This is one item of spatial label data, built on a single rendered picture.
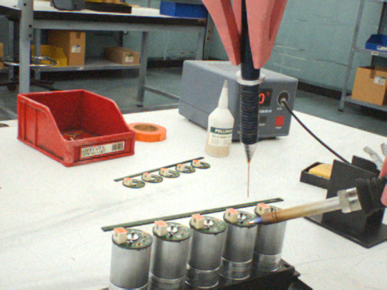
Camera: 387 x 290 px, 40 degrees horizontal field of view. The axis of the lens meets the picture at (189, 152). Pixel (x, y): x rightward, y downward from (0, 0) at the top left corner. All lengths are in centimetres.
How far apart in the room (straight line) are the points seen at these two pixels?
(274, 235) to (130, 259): 11
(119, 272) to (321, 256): 21
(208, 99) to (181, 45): 556
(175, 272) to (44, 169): 30
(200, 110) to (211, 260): 48
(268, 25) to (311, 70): 547
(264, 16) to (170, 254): 16
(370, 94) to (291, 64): 126
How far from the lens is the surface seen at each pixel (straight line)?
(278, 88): 78
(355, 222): 53
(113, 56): 539
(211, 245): 35
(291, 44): 589
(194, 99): 83
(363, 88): 493
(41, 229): 47
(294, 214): 36
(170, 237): 33
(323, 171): 66
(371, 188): 35
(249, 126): 31
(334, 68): 559
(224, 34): 28
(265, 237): 38
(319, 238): 51
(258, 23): 26
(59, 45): 509
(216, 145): 69
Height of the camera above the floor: 96
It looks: 18 degrees down
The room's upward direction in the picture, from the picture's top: 6 degrees clockwise
